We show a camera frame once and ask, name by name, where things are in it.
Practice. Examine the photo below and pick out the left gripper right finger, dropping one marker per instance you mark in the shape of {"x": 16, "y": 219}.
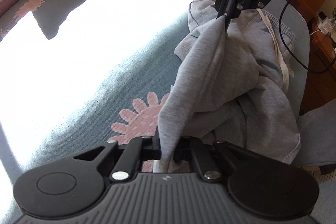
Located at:
{"x": 198, "y": 156}

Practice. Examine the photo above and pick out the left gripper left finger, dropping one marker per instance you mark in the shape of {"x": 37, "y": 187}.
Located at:
{"x": 132, "y": 156}

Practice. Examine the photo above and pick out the grey sweatpants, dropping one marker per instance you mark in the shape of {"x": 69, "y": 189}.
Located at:
{"x": 231, "y": 85}

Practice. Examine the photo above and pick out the white power strip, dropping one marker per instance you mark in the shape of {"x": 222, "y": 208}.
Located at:
{"x": 325, "y": 25}

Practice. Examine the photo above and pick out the teal floral bed sheet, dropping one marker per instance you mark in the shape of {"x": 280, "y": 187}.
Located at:
{"x": 67, "y": 69}

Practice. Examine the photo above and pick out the person legs grey trousers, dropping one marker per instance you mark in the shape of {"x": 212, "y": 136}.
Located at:
{"x": 317, "y": 130}

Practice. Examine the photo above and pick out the wooden bed frame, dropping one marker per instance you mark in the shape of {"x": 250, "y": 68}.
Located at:
{"x": 296, "y": 17}

